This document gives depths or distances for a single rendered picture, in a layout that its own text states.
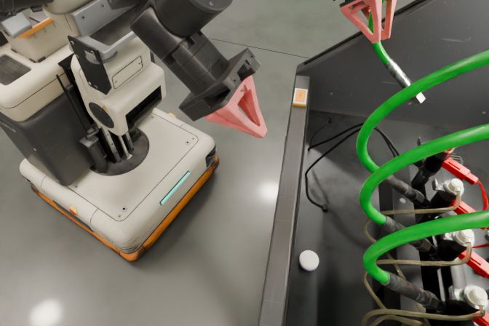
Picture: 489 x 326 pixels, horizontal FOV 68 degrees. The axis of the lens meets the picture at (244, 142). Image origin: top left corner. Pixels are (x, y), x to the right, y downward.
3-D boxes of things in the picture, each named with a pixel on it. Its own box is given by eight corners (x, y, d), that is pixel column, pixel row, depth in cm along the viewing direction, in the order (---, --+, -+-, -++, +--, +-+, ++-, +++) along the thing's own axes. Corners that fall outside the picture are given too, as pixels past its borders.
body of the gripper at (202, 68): (236, 92, 39) (187, 39, 37) (187, 118, 47) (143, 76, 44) (260, 57, 43) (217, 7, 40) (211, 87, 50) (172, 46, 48)
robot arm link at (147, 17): (145, 1, 44) (115, 28, 41) (172, -31, 38) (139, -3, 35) (186, 45, 46) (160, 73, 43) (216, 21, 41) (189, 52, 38)
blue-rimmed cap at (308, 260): (299, 250, 77) (300, 248, 76) (318, 254, 76) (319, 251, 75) (297, 269, 74) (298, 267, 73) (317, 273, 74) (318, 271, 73)
